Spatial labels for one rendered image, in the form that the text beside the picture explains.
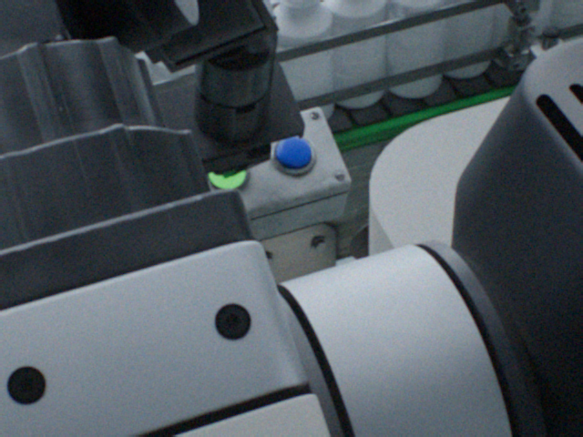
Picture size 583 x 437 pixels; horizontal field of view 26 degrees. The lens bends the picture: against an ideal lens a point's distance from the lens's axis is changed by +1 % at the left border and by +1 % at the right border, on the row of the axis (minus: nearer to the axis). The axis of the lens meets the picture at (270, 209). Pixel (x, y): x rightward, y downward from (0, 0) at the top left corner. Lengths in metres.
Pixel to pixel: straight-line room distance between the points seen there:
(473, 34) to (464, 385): 0.93
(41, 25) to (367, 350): 0.14
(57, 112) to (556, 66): 0.15
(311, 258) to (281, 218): 0.27
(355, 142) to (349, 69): 0.07
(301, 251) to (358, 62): 0.22
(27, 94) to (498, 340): 0.16
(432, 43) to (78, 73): 0.88
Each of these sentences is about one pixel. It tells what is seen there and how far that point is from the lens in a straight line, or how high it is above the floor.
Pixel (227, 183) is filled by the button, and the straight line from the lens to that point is 1.04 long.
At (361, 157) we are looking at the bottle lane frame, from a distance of 1.26.
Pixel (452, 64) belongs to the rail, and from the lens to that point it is 1.26.
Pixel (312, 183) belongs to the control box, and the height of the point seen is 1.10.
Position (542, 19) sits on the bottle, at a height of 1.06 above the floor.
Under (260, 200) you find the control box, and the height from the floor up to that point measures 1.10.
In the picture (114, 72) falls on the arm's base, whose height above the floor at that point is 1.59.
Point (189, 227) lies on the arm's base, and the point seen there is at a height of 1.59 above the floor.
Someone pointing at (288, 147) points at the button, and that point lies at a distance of 1.05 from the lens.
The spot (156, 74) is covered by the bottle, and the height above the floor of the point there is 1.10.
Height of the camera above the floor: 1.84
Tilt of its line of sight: 46 degrees down
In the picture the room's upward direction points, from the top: 4 degrees counter-clockwise
